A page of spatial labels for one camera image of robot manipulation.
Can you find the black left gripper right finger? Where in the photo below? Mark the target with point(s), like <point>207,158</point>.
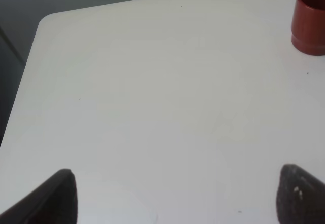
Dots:
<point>300,196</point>

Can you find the red plastic cup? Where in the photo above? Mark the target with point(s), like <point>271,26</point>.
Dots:
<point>307,27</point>

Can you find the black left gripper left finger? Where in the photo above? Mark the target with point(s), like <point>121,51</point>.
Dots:
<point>54,201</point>

